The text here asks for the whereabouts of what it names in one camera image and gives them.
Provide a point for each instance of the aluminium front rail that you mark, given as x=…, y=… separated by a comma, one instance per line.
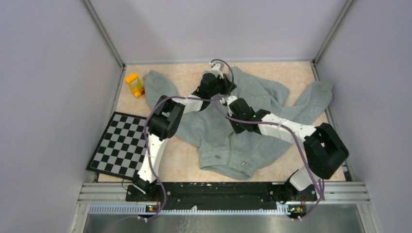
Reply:
x=109, y=198

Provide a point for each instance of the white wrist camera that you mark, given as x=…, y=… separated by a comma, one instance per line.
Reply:
x=217, y=69
x=226, y=101

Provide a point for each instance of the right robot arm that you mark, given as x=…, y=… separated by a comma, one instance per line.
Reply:
x=320, y=147

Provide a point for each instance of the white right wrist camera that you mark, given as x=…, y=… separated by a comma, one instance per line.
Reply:
x=226, y=101

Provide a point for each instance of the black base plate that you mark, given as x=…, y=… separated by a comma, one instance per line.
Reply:
x=217, y=196

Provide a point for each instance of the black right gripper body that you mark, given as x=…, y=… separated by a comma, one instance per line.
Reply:
x=237, y=126

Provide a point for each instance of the grey zip-up jacket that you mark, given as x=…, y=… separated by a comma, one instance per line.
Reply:
x=239, y=156

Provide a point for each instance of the yellow toy block frame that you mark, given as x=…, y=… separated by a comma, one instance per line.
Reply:
x=135, y=85

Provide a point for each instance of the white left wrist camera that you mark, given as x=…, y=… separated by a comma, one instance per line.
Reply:
x=217, y=69

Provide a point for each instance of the black white checkerboard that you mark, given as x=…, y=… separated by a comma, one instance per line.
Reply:
x=121, y=149

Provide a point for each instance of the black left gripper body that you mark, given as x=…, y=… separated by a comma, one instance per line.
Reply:
x=219, y=86

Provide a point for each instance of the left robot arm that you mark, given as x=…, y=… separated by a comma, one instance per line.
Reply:
x=163, y=122

